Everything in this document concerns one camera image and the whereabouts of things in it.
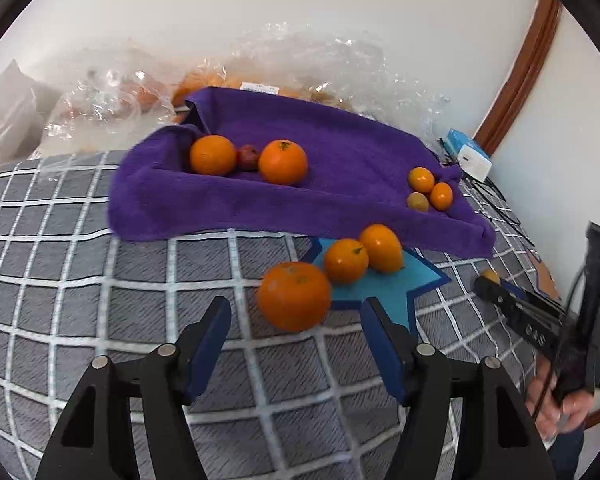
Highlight white and blue box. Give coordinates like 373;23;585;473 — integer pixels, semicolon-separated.
445;128;494;183

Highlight small oblong orange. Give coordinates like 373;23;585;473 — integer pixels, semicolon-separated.
358;223;405;275

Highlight purple towel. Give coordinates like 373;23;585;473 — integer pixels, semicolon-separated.
107;86;497;260

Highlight large orange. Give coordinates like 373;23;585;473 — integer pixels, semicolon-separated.
258;139;309;186
189;134;238;177
256;261;333;333

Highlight black cables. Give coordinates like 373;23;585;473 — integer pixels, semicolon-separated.
436;136;537;263

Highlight brown wooden door frame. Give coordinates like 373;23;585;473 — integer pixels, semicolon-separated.
472;0;565;156

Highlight person's right forearm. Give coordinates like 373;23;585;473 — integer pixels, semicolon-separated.
544;430;586;480

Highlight large clear plastic bag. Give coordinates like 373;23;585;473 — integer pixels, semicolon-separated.
180;22;453;136

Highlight person's right hand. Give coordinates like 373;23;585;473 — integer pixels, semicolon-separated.
525;360;595;442

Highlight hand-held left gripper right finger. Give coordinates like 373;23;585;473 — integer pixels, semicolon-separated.
361;296;556;480

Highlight small red fruit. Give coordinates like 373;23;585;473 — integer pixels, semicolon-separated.
237;144;261;172

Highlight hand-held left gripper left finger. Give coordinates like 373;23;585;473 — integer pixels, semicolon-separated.
35;296;232;480

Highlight small clear plastic bag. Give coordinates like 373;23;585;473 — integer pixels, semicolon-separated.
42;52;183;153

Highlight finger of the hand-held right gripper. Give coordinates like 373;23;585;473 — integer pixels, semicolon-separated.
474;277;563;353
498;282;567;322

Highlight grey checked blanket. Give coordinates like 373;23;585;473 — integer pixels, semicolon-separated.
0;150;568;480

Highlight white plastic bag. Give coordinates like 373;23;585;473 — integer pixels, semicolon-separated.
0;57;48;167

